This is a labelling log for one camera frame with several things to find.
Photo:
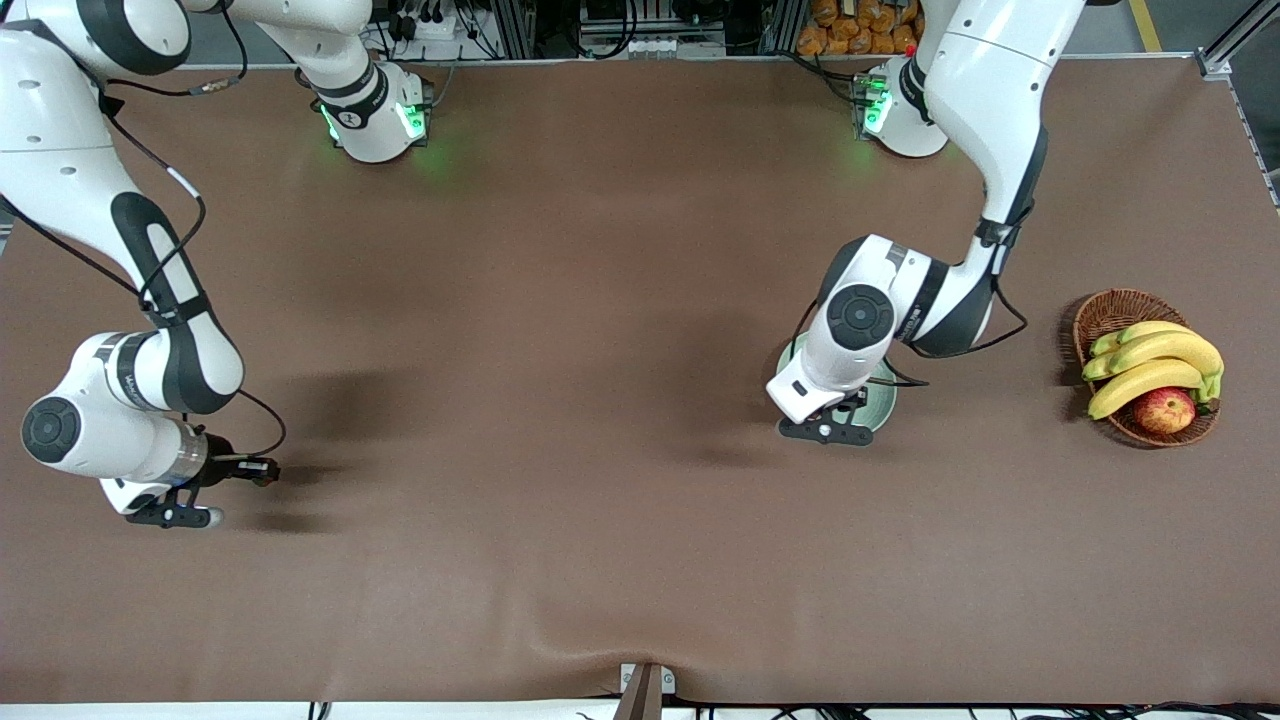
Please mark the white left camera mount block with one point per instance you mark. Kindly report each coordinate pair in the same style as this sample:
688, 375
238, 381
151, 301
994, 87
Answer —
820, 385

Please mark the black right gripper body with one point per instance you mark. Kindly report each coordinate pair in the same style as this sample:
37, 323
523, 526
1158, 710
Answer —
222, 467

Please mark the aluminium frame profile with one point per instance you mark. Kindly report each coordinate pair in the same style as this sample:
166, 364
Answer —
1215, 60

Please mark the brown table mat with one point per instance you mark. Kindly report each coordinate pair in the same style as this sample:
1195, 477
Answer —
550, 350

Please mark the grey metal camera post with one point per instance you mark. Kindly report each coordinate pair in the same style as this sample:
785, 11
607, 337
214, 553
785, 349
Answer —
640, 695

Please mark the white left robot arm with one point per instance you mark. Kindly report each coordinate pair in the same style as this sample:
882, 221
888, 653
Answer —
990, 90

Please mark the yellow banana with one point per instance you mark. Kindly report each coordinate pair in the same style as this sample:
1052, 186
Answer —
1150, 328
1140, 385
1170, 350
1095, 368
1103, 345

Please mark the white power strip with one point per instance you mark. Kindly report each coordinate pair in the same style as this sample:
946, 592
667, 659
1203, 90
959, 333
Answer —
430, 25

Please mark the orange bread pile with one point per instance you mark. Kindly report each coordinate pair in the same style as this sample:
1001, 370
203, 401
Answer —
850, 30

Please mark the red yellow apple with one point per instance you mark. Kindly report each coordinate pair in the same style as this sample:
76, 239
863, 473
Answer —
1165, 412

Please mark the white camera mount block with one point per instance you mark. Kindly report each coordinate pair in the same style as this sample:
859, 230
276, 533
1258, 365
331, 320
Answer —
120, 492
820, 385

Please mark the white right camera mount block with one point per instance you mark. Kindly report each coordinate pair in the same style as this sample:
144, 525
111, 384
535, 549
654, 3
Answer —
120, 492

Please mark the brown wicker basket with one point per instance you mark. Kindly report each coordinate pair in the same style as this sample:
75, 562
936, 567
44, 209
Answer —
1115, 310

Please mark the pale green round plate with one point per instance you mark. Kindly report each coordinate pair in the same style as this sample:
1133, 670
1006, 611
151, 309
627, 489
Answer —
886, 390

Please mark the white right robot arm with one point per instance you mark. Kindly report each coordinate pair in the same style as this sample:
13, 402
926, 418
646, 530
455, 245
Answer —
60, 150

